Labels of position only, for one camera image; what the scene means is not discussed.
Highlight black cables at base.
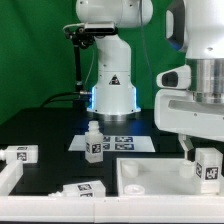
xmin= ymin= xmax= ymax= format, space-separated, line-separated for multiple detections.
xmin=40 ymin=90 xmax=93 ymax=108

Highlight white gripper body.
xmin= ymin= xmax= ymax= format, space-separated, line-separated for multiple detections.
xmin=154 ymin=89 xmax=224 ymax=142

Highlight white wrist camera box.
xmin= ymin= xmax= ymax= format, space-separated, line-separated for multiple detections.
xmin=156 ymin=65 xmax=191 ymax=90

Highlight white sheet with markers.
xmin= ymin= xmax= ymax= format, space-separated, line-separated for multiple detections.
xmin=69 ymin=135 xmax=155 ymax=152

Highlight white U-shaped fence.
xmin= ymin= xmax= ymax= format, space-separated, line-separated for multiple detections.
xmin=0 ymin=161 xmax=224 ymax=223

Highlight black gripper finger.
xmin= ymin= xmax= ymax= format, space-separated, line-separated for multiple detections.
xmin=178 ymin=134 xmax=193 ymax=160

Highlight black camera on stand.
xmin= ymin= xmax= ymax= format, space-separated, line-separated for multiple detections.
xmin=63 ymin=23 xmax=118 ymax=102

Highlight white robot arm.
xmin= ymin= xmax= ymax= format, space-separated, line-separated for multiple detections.
xmin=75 ymin=0 xmax=224 ymax=145

